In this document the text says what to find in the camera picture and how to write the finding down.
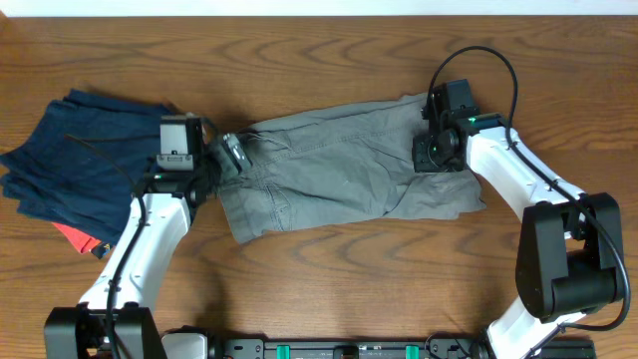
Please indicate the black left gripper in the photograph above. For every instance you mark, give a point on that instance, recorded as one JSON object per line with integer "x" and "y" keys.
{"x": 228, "y": 171}

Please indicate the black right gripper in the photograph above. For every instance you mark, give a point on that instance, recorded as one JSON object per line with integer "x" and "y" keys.
{"x": 422, "y": 162}

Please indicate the grey shorts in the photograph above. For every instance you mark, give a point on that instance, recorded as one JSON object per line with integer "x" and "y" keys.
{"x": 339, "y": 165}

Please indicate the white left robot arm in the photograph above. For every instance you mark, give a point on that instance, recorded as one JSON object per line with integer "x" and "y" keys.
{"x": 115, "y": 316}

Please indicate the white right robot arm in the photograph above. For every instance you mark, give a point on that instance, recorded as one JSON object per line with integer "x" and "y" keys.
{"x": 569, "y": 257}

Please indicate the black patterned garment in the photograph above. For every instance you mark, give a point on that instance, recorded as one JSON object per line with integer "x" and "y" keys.
{"x": 101, "y": 249}

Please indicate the folded red garment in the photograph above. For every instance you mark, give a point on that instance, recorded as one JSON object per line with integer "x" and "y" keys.
{"x": 82, "y": 242}

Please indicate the folded navy blue garment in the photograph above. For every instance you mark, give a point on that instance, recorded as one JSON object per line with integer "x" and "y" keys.
{"x": 78, "y": 165}

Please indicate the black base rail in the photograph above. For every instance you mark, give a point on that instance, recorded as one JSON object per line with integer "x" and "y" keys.
{"x": 433, "y": 348}

